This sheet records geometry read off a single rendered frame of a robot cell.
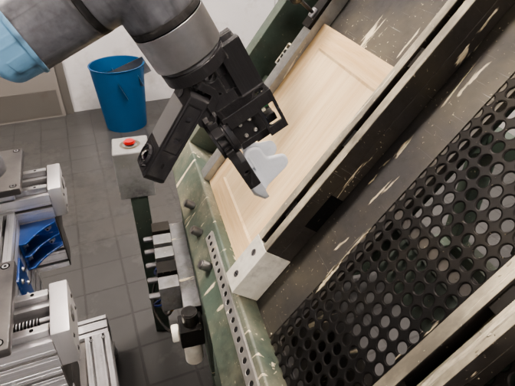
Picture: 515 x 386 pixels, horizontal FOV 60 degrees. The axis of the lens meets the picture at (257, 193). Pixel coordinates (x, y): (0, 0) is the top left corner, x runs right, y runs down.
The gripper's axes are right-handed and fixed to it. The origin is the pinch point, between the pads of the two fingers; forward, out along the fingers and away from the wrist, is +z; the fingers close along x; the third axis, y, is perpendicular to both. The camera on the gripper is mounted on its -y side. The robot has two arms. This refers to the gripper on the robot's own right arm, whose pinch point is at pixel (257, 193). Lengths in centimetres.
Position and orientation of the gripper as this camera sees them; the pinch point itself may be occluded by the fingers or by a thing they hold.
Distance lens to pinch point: 58.1
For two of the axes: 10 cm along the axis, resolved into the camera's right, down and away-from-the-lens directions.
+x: -3.7, -5.3, 7.7
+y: 8.3, -5.6, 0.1
